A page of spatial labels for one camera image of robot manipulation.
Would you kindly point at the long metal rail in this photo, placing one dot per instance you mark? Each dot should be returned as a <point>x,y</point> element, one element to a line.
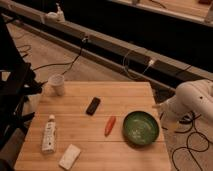
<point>183,48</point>

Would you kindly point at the black stand at left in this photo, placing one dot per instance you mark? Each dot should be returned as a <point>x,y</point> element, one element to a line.
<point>17,80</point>

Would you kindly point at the white tube with cap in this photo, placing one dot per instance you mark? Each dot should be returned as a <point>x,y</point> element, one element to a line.
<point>48,142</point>

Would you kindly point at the white sponge block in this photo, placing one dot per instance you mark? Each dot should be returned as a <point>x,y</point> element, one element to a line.
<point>69,157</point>

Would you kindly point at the orange carrot toy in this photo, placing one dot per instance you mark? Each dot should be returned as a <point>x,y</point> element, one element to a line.
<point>110,125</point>

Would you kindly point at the white clamp on rail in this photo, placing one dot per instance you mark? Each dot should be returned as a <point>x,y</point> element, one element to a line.
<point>58,15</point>

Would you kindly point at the white ceramic cup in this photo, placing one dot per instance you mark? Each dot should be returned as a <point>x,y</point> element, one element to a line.
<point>56,81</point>

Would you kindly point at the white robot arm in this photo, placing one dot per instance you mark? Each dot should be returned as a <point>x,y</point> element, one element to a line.
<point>191,96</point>

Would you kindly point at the green bowl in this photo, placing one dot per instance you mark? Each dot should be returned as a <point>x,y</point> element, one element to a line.
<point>140,128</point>

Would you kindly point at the black eraser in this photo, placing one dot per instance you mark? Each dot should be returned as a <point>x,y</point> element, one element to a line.
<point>93,106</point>

